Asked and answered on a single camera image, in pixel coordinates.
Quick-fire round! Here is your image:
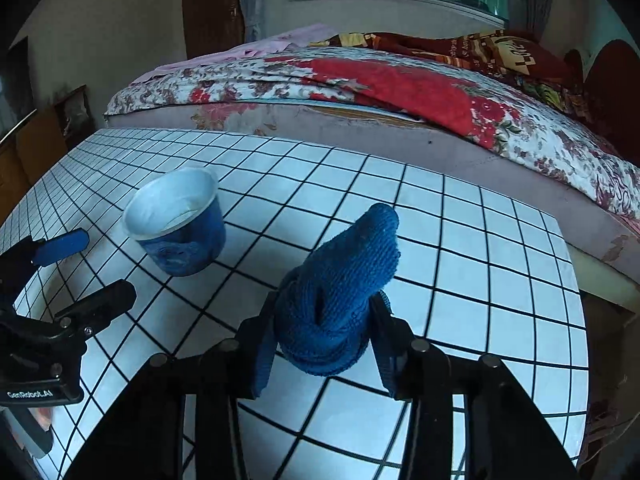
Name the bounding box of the dark blue cloth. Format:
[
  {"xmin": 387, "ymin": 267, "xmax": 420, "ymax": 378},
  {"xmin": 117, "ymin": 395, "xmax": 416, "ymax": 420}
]
[{"xmin": 273, "ymin": 203, "xmax": 400, "ymax": 376}]

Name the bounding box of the small blue yogurt cup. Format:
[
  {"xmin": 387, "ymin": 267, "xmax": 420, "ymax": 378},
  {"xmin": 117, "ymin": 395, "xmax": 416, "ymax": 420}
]
[{"xmin": 122, "ymin": 167, "xmax": 226, "ymax": 276}]

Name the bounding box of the person's left hand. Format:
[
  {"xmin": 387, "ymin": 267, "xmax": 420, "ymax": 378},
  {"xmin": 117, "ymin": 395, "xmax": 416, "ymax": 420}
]
[{"xmin": 29, "ymin": 406, "xmax": 52, "ymax": 431}]

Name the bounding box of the wooden tv cabinet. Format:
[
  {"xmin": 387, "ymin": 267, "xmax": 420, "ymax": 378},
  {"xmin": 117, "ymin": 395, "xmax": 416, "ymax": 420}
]
[{"xmin": 0, "ymin": 106, "xmax": 67, "ymax": 221}]

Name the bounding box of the white grid tablecloth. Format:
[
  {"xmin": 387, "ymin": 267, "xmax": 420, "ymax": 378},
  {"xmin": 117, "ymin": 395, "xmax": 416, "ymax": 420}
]
[{"xmin": 1, "ymin": 129, "xmax": 589, "ymax": 479}]

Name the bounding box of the framed picture on cabinet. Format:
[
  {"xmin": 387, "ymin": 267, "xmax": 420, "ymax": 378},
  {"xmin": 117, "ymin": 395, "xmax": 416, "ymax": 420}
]
[{"xmin": 52, "ymin": 84, "xmax": 96, "ymax": 151}]

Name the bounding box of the black television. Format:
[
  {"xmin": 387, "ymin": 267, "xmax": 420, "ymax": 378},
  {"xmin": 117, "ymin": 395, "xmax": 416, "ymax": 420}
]
[{"xmin": 0, "ymin": 37, "xmax": 36, "ymax": 139}]

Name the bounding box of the bed with floral sheet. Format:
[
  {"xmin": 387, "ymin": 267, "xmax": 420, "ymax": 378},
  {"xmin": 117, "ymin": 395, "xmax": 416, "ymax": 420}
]
[{"xmin": 105, "ymin": 47, "xmax": 639, "ymax": 310}]

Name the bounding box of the pink cloth on bed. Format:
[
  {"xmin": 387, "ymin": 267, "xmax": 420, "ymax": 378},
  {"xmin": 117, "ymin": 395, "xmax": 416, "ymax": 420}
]
[{"xmin": 132, "ymin": 23, "xmax": 337, "ymax": 84}]

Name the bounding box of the dark wooden door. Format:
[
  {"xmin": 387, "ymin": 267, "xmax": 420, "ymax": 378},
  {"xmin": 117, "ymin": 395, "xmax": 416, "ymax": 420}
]
[{"xmin": 182, "ymin": 0, "xmax": 244, "ymax": 58}]

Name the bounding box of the red patterned blanket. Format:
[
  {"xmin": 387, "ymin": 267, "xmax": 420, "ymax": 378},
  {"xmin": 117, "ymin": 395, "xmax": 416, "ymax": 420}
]
[{"xmin": 316, "ymin": 29, "xmax": 591, "ymax": 125}]

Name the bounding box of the red heart-shaped headboard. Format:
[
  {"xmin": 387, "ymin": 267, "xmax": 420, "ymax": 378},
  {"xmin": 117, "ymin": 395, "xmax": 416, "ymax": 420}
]
[{"xmin": 564, "ymin": 39, "xmax": 640, "ymax": 166}]

